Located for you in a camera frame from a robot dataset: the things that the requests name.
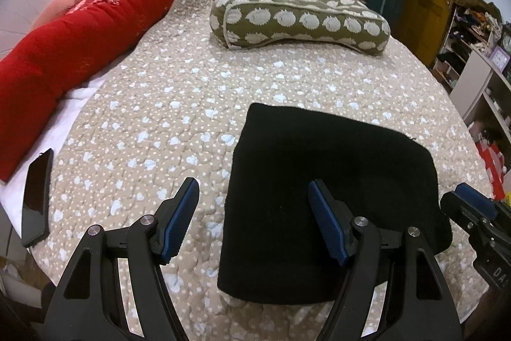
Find beige quilted dotted blanket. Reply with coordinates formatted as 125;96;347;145
30;0;496;341

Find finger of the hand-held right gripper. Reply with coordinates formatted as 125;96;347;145
439;191;492;244
455;183;511;222

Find white bed sheet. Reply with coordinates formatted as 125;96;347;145
0;79;105;228

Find red bag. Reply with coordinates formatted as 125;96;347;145
477;140;508;198

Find small framed clock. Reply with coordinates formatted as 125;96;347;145
490;46;510;71

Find black pants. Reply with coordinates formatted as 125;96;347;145
217;103;453;306

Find green pillow with white print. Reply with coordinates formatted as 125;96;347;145
210;0;391;57

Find pink pillow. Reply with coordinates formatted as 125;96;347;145
34;0;107;27

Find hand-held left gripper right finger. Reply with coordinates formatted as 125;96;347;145
308;179;464;341

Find black smartphone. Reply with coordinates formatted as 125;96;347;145
21;148;54;248

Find white cluttered shelf unit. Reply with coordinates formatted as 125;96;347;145
433;0;511;151

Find red floral rolled quilt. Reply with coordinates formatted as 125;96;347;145
0;0;260;182

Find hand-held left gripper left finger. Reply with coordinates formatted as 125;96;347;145
42;177;200;341

